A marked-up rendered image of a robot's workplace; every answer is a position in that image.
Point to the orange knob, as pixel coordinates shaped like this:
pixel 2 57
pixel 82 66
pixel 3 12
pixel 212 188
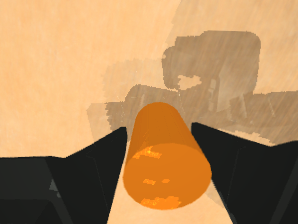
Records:
pixel 164 168

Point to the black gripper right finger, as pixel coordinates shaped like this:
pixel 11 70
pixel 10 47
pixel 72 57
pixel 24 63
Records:
pixel 255 182

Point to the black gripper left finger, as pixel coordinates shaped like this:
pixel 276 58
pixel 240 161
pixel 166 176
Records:
pixel 81 186

